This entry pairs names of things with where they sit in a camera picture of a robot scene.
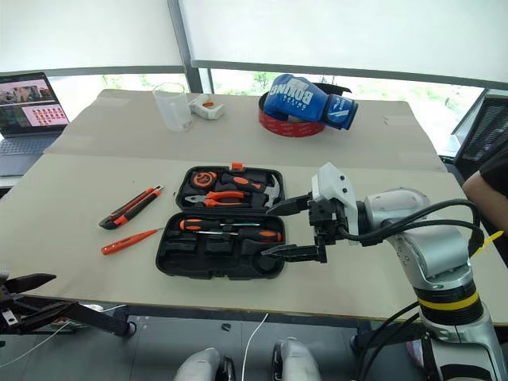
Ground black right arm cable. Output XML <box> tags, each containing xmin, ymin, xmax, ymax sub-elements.
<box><xmin>337</xmin><ymin>198</ymin><xmax>494</xmax><ymax>250</ymax></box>

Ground black table foot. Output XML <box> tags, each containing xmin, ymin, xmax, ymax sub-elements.
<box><xmin>350</xmin><ymin>330</ymin><xmax>383</xmax><ymax>355</ymax></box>
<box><xmin>73</xmin><ymin>302</ymin><xmax>137</xmax><ymax>339</ymax></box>

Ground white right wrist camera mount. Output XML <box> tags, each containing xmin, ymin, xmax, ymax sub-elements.
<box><xmin>310</xmin><ymin>161</ymin><xmax>359</xmax><ymax>236</ymax></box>

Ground blue boxing glove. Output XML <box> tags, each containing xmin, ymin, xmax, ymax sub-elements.
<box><xmin>264</xmin><ymin>73</ymin><xmax>360</xmax><ymax>132</ymax></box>

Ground white floor cable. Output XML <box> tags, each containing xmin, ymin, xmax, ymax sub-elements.
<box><xmin>241</xmin><ymin>313</ymin><xmax>270</xmax><ymax>381</ymax></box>
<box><xmin>0</xmin><ymin>304</ymin><xmax>128</xmax><ymax>369</ymax></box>

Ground black mesh chair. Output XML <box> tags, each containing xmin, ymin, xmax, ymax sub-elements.
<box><xmin>451</xmin><ymin>94</ymin><xmax>508</xmax><ymax>172</ymax></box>

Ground grey window frame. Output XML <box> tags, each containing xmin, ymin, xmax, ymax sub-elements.
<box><xmin>0</xmin><ymin>0</ymin><xmax>508</xmax><ymax>97</ymax></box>

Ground white roller blind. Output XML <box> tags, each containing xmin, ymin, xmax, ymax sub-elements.
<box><xmin>178</xmin><ymin>0</ymin><xmax>508</xmax><ymax>90</ymax></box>
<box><xmin>0</xmin><ymin>0</ymin><xmax>187</xmax><ymax>75</ymax></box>

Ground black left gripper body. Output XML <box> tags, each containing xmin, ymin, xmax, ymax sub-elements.
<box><xmin>0</xmin><ymin>277</ymin><xmax>25</xmax><ymax>337</ymax></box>

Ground person black shirt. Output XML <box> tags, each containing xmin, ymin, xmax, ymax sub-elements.
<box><xmin>477</xmin><ymin>144</ymin><xmax>508</xmax><ymax>198</ymax></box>

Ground red round tape roll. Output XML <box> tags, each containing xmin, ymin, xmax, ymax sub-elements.
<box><xmin>257</xmin><ymin>90</ymin><xmax>331</xmax><ymax>139</ymax></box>

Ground open laptop computer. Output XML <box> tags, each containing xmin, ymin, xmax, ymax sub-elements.
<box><xmin>0</xmin><ymin>71</ymin><xmax>71</xmax><ymax>178</ymax></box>

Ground grey rounded robot leg part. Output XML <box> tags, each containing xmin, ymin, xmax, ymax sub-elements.
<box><xmin>173</xmin><ymin>347</ymin><xmax>234</xmax><ymax>381</ymax></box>
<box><xmin>271</xmin><ymin>337</ymin><xmax>323</xmax><ymax>381</ymax></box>

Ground orange black handled screwdriver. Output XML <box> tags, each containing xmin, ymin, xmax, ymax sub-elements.
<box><xmin>178</xmin><ymin>217</ymin><xmax>262</xmax><ymax>233</ymax></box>
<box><xmin>194</xmin><ymin>226</ymin><xmax>285</xmax><ymax>244</ymax></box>

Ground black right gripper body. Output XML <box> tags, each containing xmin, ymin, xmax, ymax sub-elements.
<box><xmin>306</xmin><ymin>198</ymin><xmax>351</xmax><ymax>247</ymax></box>

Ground orange black tape measure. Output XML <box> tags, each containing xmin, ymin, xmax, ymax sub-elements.
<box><xmin>189</xmin><ymin>169</ymin><xmax>218</xmax><ymax>189</ymax></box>

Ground orange handled pliers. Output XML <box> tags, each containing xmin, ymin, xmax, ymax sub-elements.
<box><xmin>183</xmin><ymin>190</ymin><xmax>252</xmax><ymax>209</ymax></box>

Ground beige table cover sheet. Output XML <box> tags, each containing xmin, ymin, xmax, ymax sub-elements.
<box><xmin>0</xmin><ymin>152</ymin><xmax>508</xmax><ymax>323</ymax></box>
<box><xmin>42</xmin><ymin>88</ymin><xmax>450</xmax><ymax>174</ymax></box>

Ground orange black utility knife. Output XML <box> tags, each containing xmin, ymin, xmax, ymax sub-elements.
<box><xmin>98</xmin><ymin>185</ymin><xmax>166</xmax><ymax>231</ymax></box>

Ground black cable below table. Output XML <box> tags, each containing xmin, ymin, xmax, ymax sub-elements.
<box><xmin>356</xmin><ymin>300</ymin><xmax>425</xmax><ymax>381</ymax></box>

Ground clear plastic measuring cup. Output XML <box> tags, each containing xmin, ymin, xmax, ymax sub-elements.
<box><xmin>152</xmin><ymin>82</ymin><xmax>194</xmax><ymax>133</ymax></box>

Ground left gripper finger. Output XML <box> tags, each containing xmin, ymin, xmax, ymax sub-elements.
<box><xmin>6</xmin><ymin>273</ymin><xmax>58</xmax><ymax>295</ymax></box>
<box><xmin>15</xmin><ymin>300</ymin><xmax>81</xmax><ymax>333</ymax></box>

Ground yellow cable tag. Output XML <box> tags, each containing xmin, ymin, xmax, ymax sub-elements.
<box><xmin>471</xmin><ymin>230</ymin><xmax>506</xmax><ymax>256</ymax></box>

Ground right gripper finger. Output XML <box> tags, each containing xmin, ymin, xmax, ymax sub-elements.
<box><xmin>266</xmin><ymin>192</ymin><xmax>315</xmax><ymax>217</ymax></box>
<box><xmin>260</xmin><ymin>233</ymin><xmax>329</xmax><ymax>265</ymax></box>

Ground white plastic box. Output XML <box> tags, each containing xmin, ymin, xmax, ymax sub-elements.
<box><xmin>187</xmin><ymin>93</ymin><xmax>225</xmax><ymax>121</ymax></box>

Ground orange voltage tester pen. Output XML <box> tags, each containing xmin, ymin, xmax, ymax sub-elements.
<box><xmin>100</xmin><ymin>227</ymin><xmax>164</xmax><ymax>256</ymax></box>

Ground hammer with orange black handle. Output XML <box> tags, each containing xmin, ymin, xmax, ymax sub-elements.
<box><xmin>219</xmin><ymin>171</ymin><xmax>284</xmax><ymax>209</ymax></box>

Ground black plastic tool case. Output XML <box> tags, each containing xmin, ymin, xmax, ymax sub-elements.
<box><xmin>155</xmin><ymin>161</ymin><xmax>287</xmax><ymax>281</ymax></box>

